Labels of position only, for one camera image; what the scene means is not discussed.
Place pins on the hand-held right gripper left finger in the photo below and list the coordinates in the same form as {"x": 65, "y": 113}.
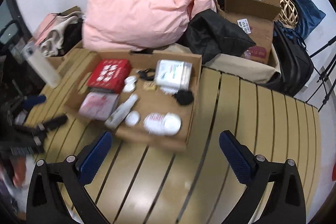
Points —
{"x": 94, "y": 158}

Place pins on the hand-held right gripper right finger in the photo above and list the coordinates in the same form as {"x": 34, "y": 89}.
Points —
{"x": 233, "y": 158}

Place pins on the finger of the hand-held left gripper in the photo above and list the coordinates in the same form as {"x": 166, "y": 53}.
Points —
{"x": 34, "y": 102}
{"x": 53, "y": 123}

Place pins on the pink plastic packet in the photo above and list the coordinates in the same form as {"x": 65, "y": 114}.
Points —
{"x": 98, "y": 106}

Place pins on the white plastic bottle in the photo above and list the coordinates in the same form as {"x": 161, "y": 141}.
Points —
{"x": 122, "y": 111}

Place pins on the white round container red print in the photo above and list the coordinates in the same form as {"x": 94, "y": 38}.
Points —
{"x": 153, "y": 123}

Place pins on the small white jar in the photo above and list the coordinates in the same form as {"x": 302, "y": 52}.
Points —
{"x": 128, "y": 88}
{"x": 130, "y": 79}

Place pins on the black fluffy scrunchie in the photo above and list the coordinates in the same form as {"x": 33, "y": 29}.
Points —
{"x": 183, "y": 98}

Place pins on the shallow brown cardboard box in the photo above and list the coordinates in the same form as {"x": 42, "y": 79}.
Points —
{"x": 155, "y": 106}

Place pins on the person's left hand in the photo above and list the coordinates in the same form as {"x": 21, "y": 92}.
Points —
{"x": 19, "y": 171}

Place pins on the cream bottle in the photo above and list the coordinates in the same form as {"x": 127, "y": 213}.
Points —
{"x": 42, "y": 66}

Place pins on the beige garment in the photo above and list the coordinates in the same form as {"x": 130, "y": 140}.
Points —
{"x": 57, "y": 32}

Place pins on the red flat box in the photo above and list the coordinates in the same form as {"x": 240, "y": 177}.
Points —
{"x": 109, "y": 73}

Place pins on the pink bag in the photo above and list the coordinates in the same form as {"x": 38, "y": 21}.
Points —
{"x": 47, "y": 26}

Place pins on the black garment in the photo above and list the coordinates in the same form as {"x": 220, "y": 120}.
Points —
{"x": 73, "y": 35}

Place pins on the beige fabric bin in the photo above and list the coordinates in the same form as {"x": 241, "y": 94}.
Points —
{"x": 249, "y": 69}

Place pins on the black suitcase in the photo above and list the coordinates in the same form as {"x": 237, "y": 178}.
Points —
{"x": 296, "y": 61}

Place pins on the black cloth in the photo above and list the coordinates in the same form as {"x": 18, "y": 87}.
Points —
{"x": 218, "y": 35}

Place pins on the black tripod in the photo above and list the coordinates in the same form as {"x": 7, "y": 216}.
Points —
{"x": 325, "y": 74}

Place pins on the open brown cardboard box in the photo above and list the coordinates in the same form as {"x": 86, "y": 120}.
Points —
{"x": 257, "y": 35}

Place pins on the pink duvet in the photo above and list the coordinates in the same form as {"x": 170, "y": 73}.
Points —
{"x": 136, "y": 8}

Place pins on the wicker basket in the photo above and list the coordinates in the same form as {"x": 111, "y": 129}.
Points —
{"x": 286, "y": 11}

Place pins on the blue fabric bag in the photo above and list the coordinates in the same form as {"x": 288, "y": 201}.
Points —
{"x": 307, "y": 14}

